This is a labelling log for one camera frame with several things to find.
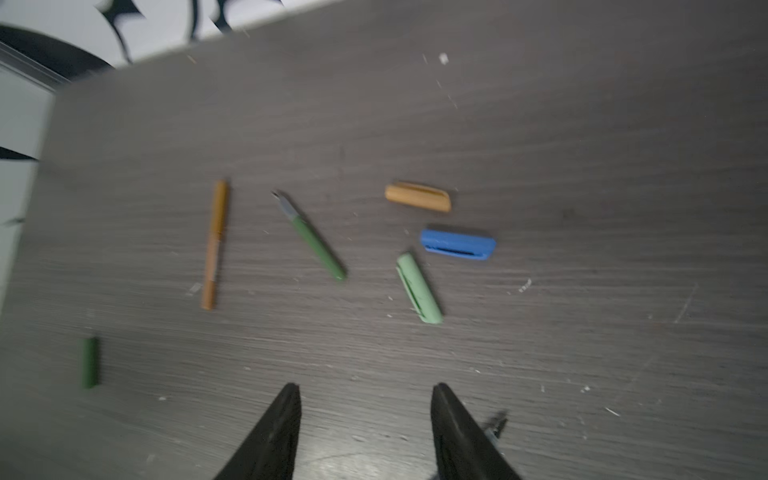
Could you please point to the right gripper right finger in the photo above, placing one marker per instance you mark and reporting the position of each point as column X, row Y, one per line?
column 462, row 449

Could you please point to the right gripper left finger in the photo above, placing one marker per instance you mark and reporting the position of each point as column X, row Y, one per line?
column 269, row 450

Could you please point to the light green pen cap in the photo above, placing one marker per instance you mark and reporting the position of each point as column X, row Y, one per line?
column 418, row 290

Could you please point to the brown pen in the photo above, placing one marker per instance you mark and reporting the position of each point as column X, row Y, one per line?
column 215, row 236

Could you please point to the blue pen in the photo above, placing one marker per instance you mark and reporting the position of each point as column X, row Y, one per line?
column 496, row 425

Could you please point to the blue pen cap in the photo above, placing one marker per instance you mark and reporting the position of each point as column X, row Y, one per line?
column 457, row 245

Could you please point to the dark green pen cap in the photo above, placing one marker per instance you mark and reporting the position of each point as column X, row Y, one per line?
column 91, row 362

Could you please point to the dark green pen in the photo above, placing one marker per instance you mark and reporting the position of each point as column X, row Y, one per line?
column 310, row 236

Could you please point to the tan pen cap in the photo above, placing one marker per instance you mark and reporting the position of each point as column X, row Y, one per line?
column 419, row 196

